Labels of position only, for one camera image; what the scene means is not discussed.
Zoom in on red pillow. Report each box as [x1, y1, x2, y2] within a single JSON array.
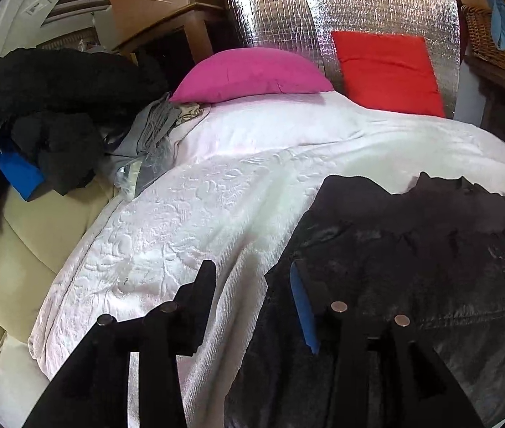
[[330, 31, 447, 119]]

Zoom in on black clothes pile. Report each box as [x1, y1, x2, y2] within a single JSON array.
[[0, 48, 170, 197]]

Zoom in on clear plastic bag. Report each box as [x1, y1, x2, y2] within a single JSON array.
[[114, 152, 173, 201]]

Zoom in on cream leather sofa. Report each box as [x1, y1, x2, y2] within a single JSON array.
[[0, 174, 119, 415]]

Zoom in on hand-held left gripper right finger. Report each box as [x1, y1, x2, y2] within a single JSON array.
[[290, 261, 485, 428]]

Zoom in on wicker basket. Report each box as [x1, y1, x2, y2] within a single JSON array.
[[461, 4, 505, 87]]

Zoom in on silver foil insulation mat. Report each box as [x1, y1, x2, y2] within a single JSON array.
[[222, 0, 462, 119]]

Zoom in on pink pillow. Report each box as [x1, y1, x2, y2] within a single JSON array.
[[170, 47, 334, 104]]

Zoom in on light blue cloth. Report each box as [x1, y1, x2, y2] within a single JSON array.
[[490, 0, 505, 52]]

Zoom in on dark grey garment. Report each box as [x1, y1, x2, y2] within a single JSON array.
[[223, 172, 505, 428]]

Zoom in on white embossed bedspread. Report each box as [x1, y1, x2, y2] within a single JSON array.
[[27, 91, 505, 428]]

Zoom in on wooden nightstand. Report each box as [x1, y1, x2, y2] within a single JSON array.
[[112, 2, 226, 90]]

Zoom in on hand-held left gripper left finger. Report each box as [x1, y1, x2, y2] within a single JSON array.
[[23, 259, 217, 428]]

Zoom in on grey folded clothes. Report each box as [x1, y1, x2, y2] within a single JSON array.
[[105, 93, 211, 174]]

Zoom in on blue jacket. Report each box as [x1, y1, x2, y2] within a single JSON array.
[[0, 140, 46, 233]]

